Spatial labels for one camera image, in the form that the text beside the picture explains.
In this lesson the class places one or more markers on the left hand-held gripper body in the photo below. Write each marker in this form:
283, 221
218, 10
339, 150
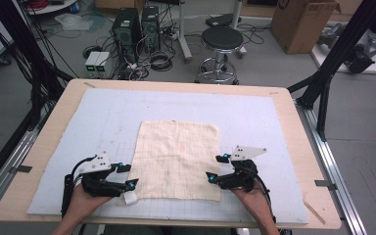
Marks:
99, 186

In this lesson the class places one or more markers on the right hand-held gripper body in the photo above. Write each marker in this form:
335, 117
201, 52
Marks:
241, 178

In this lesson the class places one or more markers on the cream printed cloth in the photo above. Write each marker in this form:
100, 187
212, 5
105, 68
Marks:
176, 156

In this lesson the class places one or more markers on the person's left hand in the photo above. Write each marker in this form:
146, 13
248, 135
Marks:
84, 204

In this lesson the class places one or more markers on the person's right hand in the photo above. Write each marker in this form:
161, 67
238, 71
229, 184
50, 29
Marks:
254, 202

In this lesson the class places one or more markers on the white grid mat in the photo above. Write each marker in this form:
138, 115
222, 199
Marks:
209, 107

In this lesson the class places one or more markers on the person's dark clothing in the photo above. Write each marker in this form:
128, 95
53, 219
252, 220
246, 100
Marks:
166, 231

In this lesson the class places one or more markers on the brown tape strip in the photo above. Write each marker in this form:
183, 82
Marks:
89, 84

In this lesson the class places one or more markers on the white power supply unit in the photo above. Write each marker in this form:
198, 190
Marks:
103, 62
91, 60

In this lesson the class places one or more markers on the black round stool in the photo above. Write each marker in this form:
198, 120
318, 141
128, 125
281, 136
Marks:
222, 37

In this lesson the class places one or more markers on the white metal desk leg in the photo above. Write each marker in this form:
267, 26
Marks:
183, 32
238, 9

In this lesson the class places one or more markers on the black computer tower green label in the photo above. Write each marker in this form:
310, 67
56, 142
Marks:
125, 32

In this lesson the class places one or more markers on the black flat stand base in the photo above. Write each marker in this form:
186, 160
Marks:
218, 20

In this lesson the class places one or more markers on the large cardboard box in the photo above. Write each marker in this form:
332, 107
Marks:
300, 26

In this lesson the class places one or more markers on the clear plastic bag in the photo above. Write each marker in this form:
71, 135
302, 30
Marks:
73, 21

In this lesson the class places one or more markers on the small cardboard box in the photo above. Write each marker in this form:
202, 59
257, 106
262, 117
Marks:
117, 4

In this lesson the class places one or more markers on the grey black machine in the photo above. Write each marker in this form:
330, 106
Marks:
359, 58

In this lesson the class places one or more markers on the round white table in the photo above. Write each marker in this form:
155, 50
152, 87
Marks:
58, 6

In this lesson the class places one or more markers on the aluminium rail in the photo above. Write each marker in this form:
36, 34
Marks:
9, 166
333, 169

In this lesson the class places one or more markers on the black frame post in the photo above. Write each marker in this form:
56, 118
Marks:
339, 49

